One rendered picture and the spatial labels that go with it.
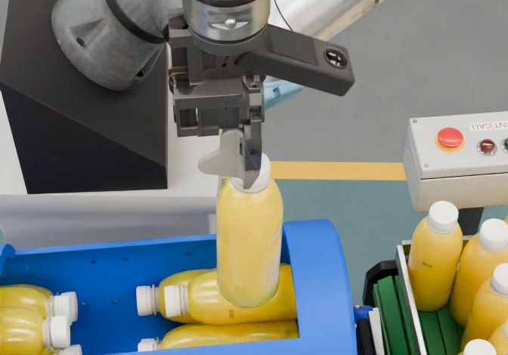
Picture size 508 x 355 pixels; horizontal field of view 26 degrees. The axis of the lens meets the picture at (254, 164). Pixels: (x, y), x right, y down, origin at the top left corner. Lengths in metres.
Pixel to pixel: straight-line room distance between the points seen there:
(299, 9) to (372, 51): 2.00
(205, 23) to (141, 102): 0.56
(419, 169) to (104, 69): 0.47
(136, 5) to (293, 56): 0.42
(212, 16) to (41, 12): 0.56
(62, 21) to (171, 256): 0.34
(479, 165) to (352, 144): 1.47
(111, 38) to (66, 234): 0.32
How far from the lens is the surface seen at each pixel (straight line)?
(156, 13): 1.35
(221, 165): 1.05
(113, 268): 1.48
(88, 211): 1.50
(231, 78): 0.99
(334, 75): 0.99
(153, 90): 1.50
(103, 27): 1.39
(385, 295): 1.67
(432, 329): 1.65
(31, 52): 1.38
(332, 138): 3.04
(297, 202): 2.89
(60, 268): 1.48
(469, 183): 1.60
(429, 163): 1.57
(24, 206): 1.50
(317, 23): 1.28
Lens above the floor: 2.30
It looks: 51 degrees down
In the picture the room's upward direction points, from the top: straight up
